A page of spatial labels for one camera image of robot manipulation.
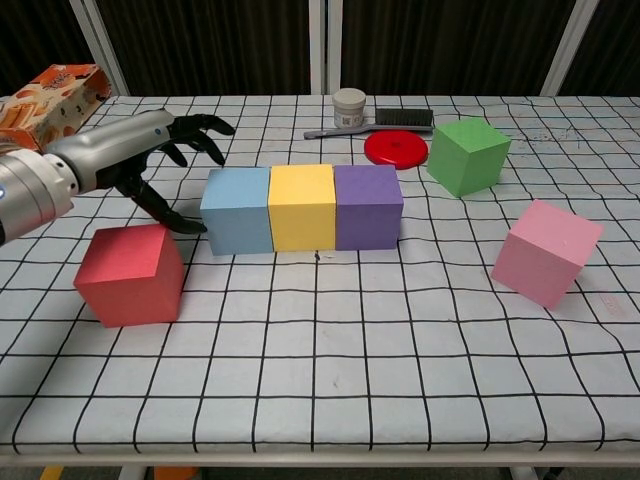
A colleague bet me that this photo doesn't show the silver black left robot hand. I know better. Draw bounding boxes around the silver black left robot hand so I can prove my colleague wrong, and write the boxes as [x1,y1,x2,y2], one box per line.
[44,108,236,235]

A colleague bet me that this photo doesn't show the red foam cube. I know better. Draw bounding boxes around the red foam cube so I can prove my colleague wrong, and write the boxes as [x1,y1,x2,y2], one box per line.
[73,223,185,329]

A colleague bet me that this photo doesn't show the light blue foam cube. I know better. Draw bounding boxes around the light blue foam cube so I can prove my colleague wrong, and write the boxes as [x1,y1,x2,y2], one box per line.
[199,167,275,257]

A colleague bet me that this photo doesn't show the yellow foam cube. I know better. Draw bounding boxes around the yellow foam cube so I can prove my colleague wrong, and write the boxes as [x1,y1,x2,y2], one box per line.
[267,163,337,253]

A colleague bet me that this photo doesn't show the purple foam cube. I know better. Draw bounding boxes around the purple foam cube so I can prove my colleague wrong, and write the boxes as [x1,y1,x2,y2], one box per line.
[332,164,405,252]

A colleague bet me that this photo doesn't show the green foam cube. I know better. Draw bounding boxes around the green foam cube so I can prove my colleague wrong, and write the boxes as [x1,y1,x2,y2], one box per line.
[426,117,513,199]

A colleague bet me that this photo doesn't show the orange biscuit snack box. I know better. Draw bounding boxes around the orange biscuit snack box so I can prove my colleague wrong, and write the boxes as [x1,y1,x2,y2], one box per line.
[0,62,111,154]

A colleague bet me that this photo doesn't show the dark corrugated partition panel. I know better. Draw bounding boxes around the dark corrugated partition panel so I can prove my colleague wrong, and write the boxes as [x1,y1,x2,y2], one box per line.
[0,0,116,99]
[339,0,581,96]
[97,0,312,96]
[557,0,640,99]

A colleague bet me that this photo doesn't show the small white lidded jar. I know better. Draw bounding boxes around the small white lidded jar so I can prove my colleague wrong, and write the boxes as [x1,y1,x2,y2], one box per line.
[332,88,368,129]

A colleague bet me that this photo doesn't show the red round plastic lid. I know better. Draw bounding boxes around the red round plastic lid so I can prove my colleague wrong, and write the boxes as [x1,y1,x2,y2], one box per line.
[363,129,430,170]

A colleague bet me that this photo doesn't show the grey brush black bristles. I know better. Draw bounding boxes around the grey brush black bristles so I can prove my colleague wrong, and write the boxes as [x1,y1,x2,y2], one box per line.
[303,107,434,141]

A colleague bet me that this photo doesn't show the white black checkered tablecloth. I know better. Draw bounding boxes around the white black checkered tablecloth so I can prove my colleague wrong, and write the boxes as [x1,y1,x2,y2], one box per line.
[0,94,640,456]

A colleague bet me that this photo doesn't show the pink foam cube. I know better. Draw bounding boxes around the pink foam cube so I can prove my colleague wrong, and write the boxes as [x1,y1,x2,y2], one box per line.
[491,198,606,310]

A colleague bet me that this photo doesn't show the white partition frame post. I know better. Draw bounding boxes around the white partition frame post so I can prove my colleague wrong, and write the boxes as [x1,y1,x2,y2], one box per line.
[308,0,342,96]
[79,0,131,96]
[539,0,599,96]

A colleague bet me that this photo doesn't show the grey metal table frame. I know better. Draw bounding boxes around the grey metal table frame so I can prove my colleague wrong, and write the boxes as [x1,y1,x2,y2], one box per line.
[0,439,640,480]

